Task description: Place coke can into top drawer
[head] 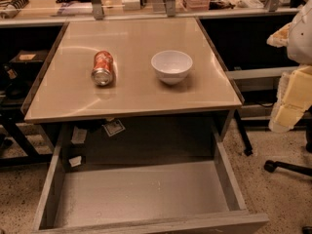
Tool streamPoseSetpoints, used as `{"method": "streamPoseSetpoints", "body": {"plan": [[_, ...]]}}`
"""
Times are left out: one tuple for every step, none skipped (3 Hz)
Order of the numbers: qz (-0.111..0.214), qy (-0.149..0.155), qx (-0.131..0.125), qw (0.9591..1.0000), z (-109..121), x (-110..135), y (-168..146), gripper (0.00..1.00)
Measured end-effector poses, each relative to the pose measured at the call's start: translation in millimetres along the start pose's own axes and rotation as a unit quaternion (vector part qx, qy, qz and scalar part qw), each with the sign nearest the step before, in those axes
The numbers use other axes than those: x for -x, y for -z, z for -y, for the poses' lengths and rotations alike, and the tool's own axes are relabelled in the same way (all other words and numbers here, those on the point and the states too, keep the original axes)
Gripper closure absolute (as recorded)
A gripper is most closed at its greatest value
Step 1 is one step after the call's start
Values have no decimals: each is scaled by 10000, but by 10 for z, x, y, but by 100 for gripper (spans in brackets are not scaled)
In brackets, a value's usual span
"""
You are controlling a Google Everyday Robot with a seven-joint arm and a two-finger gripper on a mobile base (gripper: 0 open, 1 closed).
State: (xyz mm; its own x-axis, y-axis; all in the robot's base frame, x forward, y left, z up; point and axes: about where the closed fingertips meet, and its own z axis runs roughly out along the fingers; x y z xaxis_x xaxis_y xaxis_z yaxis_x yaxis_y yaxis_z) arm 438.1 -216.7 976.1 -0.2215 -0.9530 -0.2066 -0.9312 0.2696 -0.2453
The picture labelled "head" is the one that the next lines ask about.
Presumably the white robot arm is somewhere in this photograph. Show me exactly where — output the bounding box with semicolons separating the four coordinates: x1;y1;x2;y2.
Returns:
267;2;312;133

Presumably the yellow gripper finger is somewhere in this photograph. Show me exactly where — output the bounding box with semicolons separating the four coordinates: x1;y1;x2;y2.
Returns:
266;23;291;48
269;65;312;133

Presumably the open grey wooden drawer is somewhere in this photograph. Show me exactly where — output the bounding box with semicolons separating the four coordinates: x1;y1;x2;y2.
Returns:
33;119;268;234

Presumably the beige cabinet with drawer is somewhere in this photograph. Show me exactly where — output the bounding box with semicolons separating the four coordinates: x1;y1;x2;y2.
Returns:
20;17;246;158

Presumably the red coke can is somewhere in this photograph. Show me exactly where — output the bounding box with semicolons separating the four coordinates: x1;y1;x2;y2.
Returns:
91;51;114;86

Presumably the black office chair base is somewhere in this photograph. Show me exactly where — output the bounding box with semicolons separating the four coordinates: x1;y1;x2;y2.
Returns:
263;124;312;177

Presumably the dark box under bench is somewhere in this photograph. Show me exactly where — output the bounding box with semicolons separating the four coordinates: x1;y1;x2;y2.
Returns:
10;50;49;68

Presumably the white ceramic bowl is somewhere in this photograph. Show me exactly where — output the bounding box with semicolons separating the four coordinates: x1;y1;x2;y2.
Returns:
151;50;193;85

